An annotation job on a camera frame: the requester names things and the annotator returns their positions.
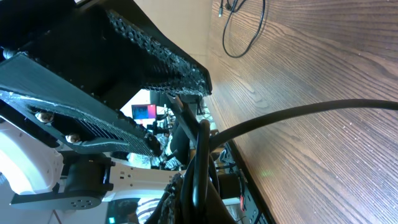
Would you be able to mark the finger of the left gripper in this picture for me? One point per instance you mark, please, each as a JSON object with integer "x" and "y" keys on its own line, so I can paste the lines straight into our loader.
{"x": 69, "y": 114}
{"x": 104, "y": 53}

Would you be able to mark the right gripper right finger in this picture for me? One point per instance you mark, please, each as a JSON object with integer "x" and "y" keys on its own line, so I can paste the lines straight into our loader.
{"x": 215, "y": 209}

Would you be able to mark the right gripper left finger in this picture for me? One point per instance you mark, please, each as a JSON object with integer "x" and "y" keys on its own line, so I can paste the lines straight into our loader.
{"x": 169, "y": 209}

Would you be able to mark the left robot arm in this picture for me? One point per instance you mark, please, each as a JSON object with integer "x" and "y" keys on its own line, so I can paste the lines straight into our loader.
{"x": 45, "y": 173}

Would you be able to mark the computer monitor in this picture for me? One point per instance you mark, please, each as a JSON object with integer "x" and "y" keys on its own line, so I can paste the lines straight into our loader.
{"x": 144, "y": 111}

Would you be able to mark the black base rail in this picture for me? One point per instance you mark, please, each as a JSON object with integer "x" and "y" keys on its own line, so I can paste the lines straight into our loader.
{"x": 238, "y": 190}

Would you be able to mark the cardboard wall panel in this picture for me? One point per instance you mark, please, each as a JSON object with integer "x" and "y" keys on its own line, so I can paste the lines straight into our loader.
{"x": 184, "y": 22}

